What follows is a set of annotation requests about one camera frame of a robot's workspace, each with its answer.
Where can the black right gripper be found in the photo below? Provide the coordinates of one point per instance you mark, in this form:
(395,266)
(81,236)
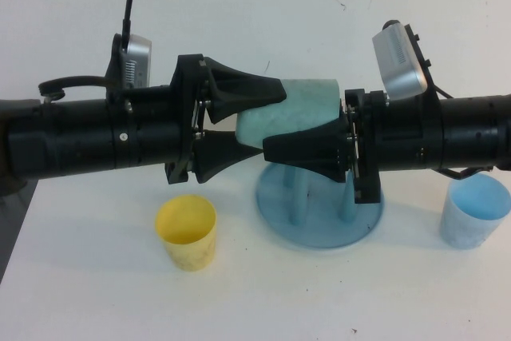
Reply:
(399,133)

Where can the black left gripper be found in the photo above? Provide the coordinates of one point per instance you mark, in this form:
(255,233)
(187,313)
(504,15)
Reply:
(159,125)

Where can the green plastic cup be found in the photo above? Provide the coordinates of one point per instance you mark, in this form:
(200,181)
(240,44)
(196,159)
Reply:
(303,105)

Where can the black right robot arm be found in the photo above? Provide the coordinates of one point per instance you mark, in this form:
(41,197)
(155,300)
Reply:
(471,133)

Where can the blue cup stand with pegs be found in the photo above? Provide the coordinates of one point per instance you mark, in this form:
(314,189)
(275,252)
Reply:
(319,233)

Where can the yellow plastic cup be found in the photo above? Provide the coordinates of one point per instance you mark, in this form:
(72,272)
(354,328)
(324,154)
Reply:
(187,253)

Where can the blue plastic cup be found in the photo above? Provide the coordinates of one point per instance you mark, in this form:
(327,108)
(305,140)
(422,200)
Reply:
(463,229)

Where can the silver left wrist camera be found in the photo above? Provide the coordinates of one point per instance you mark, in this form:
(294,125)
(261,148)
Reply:
(137,61)

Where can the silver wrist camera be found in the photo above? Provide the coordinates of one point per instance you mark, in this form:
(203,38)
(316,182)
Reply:
(137,61)
(399,61)

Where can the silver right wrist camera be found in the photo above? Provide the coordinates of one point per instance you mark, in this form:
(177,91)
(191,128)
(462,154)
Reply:
(399,61)

